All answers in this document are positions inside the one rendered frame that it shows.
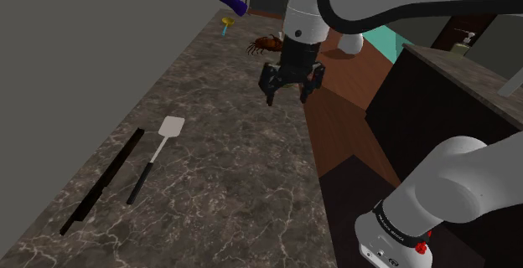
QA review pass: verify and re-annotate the blue cylinder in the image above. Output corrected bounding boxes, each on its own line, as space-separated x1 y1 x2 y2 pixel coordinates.
215 0 250 18

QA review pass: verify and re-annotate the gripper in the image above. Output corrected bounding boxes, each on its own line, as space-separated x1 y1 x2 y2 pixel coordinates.
258 34 327 107

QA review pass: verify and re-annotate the dark kitchen island cabinet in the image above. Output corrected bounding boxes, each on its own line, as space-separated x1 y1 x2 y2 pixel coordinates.
365 43 523 203

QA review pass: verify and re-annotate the yellow funnel with blue stem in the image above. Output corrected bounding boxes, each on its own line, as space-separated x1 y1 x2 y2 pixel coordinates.
221 16 236 37

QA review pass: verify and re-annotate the dark brown door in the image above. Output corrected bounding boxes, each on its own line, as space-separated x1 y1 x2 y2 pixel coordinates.
431 13 498 52

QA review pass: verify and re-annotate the white round vase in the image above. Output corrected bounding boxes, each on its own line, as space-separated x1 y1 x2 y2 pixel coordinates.
336 33 365 55

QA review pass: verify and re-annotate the soap dispenser bottle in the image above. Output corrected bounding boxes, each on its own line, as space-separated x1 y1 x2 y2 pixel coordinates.
450 29 478 56

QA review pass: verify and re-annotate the long black knife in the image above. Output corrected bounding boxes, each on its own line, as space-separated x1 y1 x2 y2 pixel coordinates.
59 127 146 236

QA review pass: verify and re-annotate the brown crab figure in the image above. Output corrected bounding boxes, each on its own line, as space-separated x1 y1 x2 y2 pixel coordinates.
246 33 284 56

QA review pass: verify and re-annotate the white spatula with black handle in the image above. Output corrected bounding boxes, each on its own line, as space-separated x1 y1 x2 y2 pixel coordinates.
126 115 186 206

